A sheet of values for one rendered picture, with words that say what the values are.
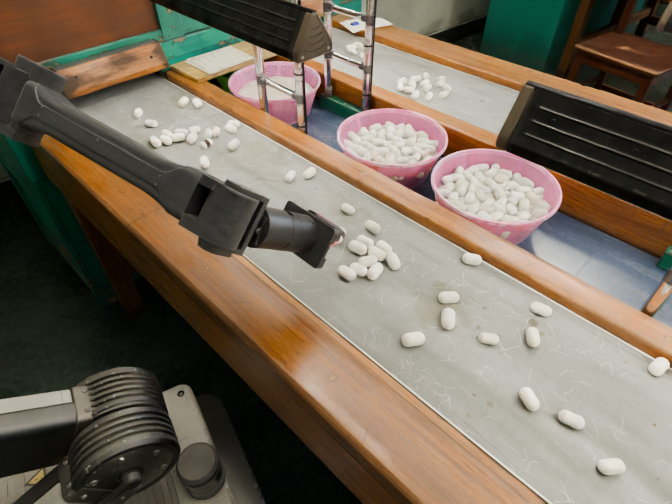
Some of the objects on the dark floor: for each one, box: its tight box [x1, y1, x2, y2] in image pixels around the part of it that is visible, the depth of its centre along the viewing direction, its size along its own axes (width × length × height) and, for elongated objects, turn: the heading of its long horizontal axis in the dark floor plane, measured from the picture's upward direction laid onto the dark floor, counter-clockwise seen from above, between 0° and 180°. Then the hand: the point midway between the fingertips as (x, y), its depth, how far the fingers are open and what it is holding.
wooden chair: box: [567, 0, 672, 111], centre depth 229 cm, size 44×43×91 cm
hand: (335, 238), depth 75 cm, fingers closed
